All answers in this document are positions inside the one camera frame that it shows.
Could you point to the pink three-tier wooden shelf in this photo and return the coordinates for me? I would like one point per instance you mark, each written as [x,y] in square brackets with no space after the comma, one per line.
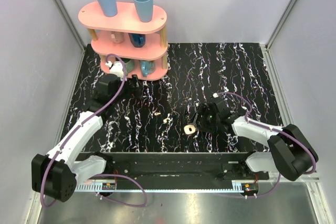
[127,21]

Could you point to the left controller board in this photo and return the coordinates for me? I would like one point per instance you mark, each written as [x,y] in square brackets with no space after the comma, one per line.
[108,186]

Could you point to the beige earbud charging case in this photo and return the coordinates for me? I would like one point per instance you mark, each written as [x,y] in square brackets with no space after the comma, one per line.
[189,129]

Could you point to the pink mug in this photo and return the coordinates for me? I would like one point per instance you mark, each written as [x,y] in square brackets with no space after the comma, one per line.
[117,37]

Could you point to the green ceramic mug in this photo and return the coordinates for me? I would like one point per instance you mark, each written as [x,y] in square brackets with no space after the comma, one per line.
[129,65]

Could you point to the right controller board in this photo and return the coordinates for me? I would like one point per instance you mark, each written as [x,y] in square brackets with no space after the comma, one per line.
[251,187]

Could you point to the blue butterfly mug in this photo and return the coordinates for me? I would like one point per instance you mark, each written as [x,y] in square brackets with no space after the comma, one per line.
[147,67]

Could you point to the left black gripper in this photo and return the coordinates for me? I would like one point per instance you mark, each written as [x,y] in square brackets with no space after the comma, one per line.
[130,84]

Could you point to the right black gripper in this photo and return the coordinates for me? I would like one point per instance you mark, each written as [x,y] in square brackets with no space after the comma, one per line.
[202,110]

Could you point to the short light blue cup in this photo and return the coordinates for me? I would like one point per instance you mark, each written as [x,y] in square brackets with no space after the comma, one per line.
[144,9]

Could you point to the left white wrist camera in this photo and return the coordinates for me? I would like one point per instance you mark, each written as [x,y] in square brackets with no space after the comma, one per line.
[115,68]

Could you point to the dark blue mug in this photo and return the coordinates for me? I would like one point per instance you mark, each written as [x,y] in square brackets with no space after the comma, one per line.
[137,40]

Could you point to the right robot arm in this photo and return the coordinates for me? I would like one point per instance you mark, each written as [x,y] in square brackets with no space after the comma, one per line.
[289,152]

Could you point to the controller board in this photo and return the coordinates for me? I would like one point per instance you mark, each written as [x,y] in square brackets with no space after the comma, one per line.
[251,187]
[108,186]

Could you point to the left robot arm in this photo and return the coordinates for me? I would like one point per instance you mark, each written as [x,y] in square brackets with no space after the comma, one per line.
[56,174]

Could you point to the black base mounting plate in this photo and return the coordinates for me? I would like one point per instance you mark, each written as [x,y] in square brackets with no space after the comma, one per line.
[181,171]

